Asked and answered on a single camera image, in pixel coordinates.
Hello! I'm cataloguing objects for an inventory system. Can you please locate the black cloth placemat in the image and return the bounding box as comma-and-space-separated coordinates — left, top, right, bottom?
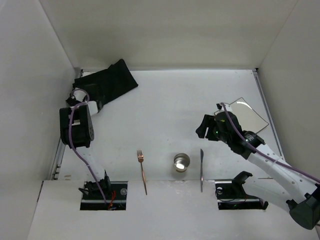
73, 59, 139, 105

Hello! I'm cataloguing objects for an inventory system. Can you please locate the square white plate black rim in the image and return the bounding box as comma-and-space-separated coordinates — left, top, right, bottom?
225, 97, 269, 134

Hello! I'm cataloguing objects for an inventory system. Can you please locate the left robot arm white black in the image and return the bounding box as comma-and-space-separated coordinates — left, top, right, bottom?
59, 87, 112, 196

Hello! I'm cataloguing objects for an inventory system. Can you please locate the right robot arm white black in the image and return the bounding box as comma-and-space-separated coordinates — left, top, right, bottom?
195, 111, 320, 230

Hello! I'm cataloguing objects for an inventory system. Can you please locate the silver table knife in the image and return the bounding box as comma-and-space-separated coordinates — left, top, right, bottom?
200, 149, 204, 193

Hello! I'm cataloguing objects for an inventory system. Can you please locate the silver metal cup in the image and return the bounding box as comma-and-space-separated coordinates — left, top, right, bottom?
173, 153, 191, 173

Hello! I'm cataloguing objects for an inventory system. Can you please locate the copper fork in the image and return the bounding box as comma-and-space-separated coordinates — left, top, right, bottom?
137, 150, 148, 196

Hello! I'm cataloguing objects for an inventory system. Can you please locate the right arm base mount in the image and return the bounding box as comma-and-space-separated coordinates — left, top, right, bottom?
214, 171, 269, 211

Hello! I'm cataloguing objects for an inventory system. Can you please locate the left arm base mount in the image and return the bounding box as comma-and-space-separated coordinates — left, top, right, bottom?
78, 181, 128, 211

